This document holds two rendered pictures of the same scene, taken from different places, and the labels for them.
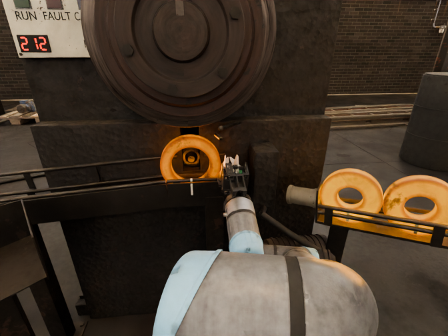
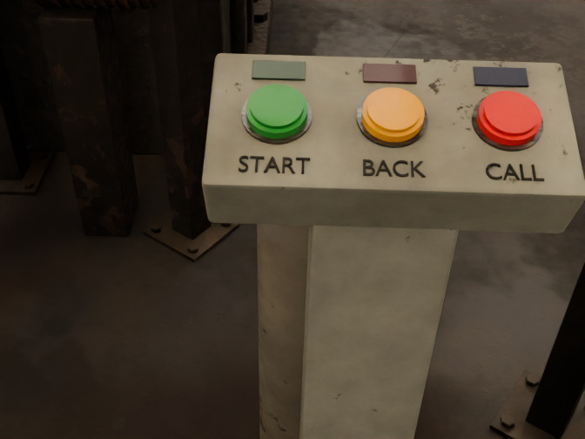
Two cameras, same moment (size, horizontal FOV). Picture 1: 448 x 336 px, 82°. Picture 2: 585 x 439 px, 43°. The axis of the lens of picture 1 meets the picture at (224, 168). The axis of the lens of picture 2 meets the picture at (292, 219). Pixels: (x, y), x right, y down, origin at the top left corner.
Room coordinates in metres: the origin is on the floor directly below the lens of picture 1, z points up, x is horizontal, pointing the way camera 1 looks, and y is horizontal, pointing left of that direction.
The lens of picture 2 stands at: (-0.33, -0.63, 0.86)
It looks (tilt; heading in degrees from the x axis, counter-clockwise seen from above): 40 degrees down; 6
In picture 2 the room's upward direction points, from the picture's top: 2 degrees clockwise
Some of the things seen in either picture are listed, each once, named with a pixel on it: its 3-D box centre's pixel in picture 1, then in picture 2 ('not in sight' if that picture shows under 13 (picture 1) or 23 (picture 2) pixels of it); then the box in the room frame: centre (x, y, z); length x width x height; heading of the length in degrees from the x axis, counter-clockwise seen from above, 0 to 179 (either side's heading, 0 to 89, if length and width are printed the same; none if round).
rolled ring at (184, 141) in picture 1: (191, 164); not in sight; (0.75, 0.10, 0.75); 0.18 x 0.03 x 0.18; 97
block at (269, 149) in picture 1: (261, 179); not in sight; (0.78, -0.13, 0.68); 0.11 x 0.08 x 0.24; 6
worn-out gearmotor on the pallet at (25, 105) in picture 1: (29, 105); not in sight; (4.34, 3.23, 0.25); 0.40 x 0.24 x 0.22; 6
